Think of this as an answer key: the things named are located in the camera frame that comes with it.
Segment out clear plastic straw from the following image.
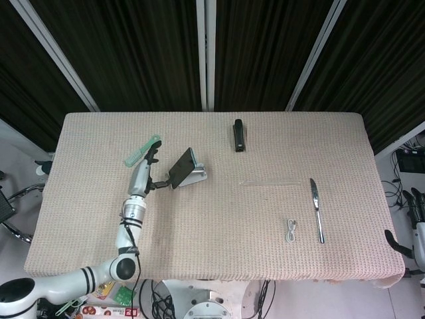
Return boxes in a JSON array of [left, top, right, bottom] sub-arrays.
[[239, 179, 303, 187]]

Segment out black smartphone with teal edge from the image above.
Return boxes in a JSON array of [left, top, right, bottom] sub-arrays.
[[167, 147, 197, 190]]

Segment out black box device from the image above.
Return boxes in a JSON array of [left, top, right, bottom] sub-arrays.
[[396, 151, 425, 173]]

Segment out white folding phone stand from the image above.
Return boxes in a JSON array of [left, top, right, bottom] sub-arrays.
[[165, 161, 209, 189]]

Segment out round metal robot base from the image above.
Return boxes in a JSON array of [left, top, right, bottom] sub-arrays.
[[183, 288, 234, 319]]

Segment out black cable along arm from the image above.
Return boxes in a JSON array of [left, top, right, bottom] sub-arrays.
[[119, 215, 142, 319]]

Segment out coiled white USB cable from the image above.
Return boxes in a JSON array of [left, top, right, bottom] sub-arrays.
[[285, 218, 298, 243]]

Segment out black curtain panel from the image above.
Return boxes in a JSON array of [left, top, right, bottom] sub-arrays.
[[292, 0, 425, 154], [29, 0, 204, 112], [0, 0, 91, 144], [214, 0, 333, 112]]

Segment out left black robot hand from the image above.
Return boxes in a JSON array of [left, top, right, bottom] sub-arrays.
[[127, 140, 173, 199]]

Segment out tangled black floor cables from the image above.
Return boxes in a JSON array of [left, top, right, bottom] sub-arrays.
[[139, 280, 177, 319]]

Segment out red and white box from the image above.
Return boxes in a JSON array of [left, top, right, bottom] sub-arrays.
[[79, 304, 140, 319]]

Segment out beige waffle-weave tablecloth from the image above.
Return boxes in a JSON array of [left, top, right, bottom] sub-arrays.
[[23, 112, 406, 288]]

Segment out chrome chair frame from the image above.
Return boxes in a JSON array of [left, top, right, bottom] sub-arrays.
[[0, 182, 46, 245]]

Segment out black stapler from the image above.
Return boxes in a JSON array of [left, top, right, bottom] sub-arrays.
[[231, 118, 248, 153]]

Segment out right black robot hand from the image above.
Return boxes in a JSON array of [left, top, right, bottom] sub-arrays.
[[384, 187, 425, 266]]

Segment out white metal frame post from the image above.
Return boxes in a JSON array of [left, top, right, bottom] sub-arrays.
[[284, 0, 348, 112], [195, 0, 216, 112], [9, 0, 100, 112]]

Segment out green plastic brush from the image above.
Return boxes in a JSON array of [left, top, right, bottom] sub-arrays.
[[124, 134, 161, 167]]

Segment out green circuit board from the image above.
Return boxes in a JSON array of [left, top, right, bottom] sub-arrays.
[[112, 284, 133, 305]]

